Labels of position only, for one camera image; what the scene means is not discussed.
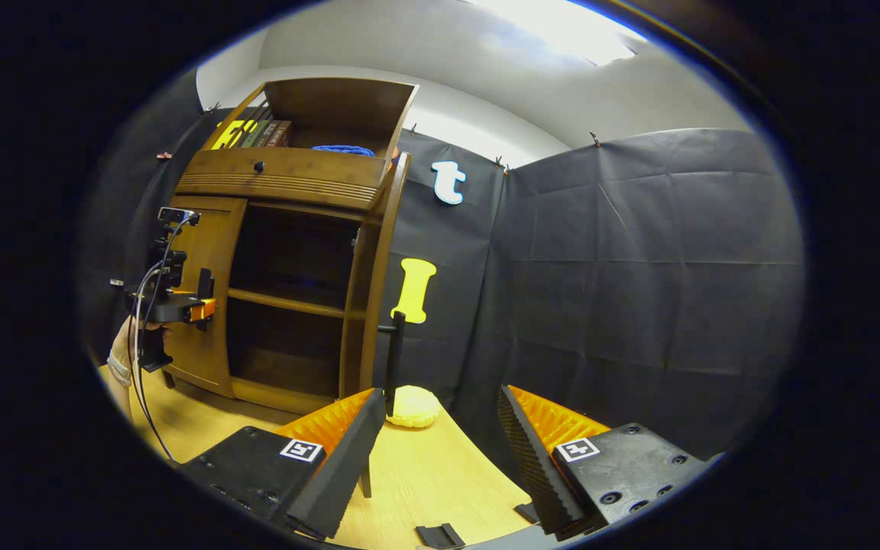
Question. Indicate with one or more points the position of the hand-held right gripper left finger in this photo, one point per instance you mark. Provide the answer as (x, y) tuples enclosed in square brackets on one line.
[(344, 470)]

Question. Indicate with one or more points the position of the wooden inner cabinet shelf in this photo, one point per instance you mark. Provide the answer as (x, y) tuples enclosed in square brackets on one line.
[(287, 303)]

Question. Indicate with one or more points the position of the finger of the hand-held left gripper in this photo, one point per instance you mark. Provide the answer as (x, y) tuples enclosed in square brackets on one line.
[(202, 308)]

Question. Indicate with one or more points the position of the wooden shoe cabinet door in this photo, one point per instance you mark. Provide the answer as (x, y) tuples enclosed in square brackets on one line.
[(203, 359), (379, 252)]

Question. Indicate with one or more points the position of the wooden double-door shoe cabinet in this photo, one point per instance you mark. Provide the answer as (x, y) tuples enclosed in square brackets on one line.
[(333, 107)]

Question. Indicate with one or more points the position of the pale yellow plush toy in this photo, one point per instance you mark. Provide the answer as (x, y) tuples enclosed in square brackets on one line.
[(414, 407)]

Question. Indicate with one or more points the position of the black backdrop cloth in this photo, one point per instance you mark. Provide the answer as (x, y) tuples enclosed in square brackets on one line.
[(638, 305)]

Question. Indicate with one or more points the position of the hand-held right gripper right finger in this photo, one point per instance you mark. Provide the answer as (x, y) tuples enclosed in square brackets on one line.
[(535, 466)]

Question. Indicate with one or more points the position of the wooden cabinet drawer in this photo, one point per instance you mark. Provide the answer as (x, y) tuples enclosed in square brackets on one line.
[(287, 172)]

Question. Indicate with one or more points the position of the large ceiling light panel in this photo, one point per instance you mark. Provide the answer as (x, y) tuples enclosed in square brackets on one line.
[(562, 27)]

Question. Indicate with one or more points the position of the reddish brown book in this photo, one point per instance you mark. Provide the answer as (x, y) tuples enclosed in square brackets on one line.
[(282, 134)]

